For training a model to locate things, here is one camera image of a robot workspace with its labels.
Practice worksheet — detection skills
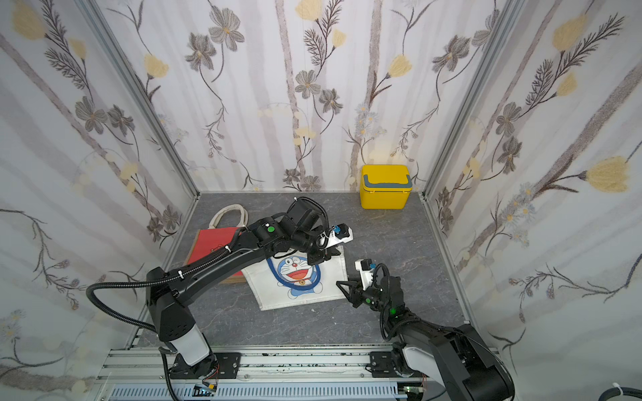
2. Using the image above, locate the black corrugated cable conduit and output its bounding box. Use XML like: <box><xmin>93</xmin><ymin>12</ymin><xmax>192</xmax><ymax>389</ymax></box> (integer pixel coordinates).
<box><xmin>84</xmin><ymin>247</ymin><xmax>232</xmax><ymax>334</ymax></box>

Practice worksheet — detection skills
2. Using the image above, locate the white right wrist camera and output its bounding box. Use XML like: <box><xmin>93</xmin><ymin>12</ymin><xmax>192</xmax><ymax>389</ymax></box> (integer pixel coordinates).
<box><xmin>354</xmin><ymin>259</ymin><xmax>376</xmax><ymax>290</ymax></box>

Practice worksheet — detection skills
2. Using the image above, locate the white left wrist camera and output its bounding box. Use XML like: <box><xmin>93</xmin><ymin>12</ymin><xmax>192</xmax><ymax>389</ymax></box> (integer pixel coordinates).
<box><xmin>321</xmin><ymin>223</ymin><xmax>354</xmax><ymax>249</ymax></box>

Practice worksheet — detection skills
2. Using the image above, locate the red Christmas jute bag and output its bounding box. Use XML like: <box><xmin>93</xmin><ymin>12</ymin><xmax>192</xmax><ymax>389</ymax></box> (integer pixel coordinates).
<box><xmin>184</xmin><ymin>204</ymin><xmax>248</xmax><ymax>265</ymax></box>

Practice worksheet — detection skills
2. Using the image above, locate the yellow lunch box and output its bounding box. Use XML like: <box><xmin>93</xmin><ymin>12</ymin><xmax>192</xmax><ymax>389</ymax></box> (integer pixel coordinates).
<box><xmin>359</xmin><ymin>165</ymin><xmax>413</xmax><ymax>210</ymax></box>

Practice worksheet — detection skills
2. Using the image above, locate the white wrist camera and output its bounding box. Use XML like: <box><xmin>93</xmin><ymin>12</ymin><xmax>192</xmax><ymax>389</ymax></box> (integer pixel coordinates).
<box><xmin>354</xmin><ymin>259</ymin><xmax>376</xmax><ymax>290</ymax></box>
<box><xmin>321</xmin><ymin>223</ymin><xmax>354</xmax><ymax>249</ymax></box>

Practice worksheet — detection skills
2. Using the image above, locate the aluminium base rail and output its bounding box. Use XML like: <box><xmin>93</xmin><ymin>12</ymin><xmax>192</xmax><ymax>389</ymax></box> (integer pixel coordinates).
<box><xmin>94</xmin><ymin>344</ymin><xmax>513</xmax><ymax>401</ymax></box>

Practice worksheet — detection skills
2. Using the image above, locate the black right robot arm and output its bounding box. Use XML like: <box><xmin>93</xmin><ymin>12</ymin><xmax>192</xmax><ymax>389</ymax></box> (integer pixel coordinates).
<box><xmin>336</xmin><ymin>260</ymin><xmax>516</xmax><ymax>400</ymax></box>

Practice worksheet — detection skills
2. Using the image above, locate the white slotted cable duct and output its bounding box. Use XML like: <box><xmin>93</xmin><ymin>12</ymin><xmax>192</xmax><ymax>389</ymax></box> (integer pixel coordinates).
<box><xmin>100</xmin><ymin>382</ymin><xmax>407</xmax><ymax>400</ymax></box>

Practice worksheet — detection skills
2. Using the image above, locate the white Doraemon canvas bag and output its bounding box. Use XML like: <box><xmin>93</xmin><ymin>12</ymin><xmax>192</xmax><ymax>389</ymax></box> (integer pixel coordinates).
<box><xmin>242</xmin><ymin>247</ymin><xmax>347</xmax><ymax>311</ymax></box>

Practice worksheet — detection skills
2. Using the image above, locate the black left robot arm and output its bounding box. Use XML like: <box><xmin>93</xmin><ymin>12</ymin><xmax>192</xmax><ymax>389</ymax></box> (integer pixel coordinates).
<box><xmin>145</xmin><ymin>196</ymin><xmax>354</xmax><ymax>369</ymax></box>

